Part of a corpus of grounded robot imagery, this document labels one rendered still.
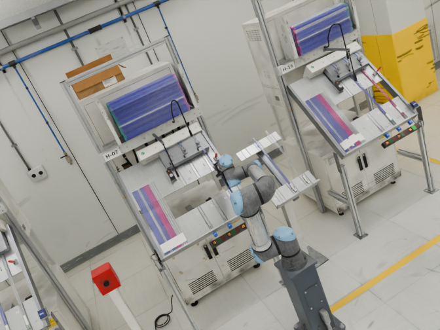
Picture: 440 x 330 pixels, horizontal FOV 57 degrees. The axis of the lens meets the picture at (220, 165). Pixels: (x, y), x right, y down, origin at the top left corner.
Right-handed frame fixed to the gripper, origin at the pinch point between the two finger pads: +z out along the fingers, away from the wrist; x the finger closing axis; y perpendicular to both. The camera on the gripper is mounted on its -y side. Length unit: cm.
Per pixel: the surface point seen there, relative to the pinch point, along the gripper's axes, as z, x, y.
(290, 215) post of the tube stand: 25, -35, -46
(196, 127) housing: 15.4, -5.3, 42.0
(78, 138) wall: 141, 78, 123
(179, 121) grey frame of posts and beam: 11, 4, 50
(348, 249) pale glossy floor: 41, -66, -91
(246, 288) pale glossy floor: 61, 14, -78
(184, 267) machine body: 50, 48, -40
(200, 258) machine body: 50, 35, -40
